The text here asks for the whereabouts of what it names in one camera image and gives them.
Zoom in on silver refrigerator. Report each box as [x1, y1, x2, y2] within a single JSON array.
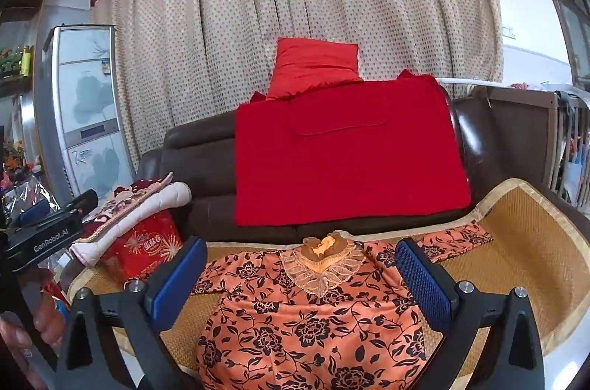
[[34, 24, 134, 201]]

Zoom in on wooden crib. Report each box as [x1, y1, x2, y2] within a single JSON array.
[[475, 83, 590, 207]]

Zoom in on red blanket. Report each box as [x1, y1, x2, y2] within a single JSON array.
[[234, 70, 472, 227]]

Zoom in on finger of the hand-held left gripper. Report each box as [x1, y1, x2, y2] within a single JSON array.
[[18, 199, 52, 226], [68, 189, 100, 213]]

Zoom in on orange artificial flowers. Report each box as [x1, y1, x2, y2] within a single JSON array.
[[0, 141, 28, 188]]

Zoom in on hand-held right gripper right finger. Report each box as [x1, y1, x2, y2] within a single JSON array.
[[395, 239, 547, 390]]

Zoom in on brown leather sofa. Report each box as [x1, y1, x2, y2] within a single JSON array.
[[138, 82, 561, 243]]

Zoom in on person's left hand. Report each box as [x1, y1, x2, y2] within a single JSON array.
[[0, 268, 65, 377]]

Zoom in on beige dotted curtain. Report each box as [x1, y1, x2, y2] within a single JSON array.
[[90, 0, 504, 170]]

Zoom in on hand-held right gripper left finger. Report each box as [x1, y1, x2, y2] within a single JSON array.
[[55, 236, 208, 390]]

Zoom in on red pillow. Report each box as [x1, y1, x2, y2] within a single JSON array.
[[265, 37, 365, 100]]

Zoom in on orange floral garment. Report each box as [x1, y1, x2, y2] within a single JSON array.
[[191, 222, 494, 390]]

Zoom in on woven bamboo mat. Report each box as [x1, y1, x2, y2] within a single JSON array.
[[69, 178, 590, 377]]

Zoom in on red shiny package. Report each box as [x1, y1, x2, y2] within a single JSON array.
[[99, 212, 185, 286]]

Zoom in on folded white floral quilt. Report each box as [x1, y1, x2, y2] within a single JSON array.
[[69, 171, 192, 267]]

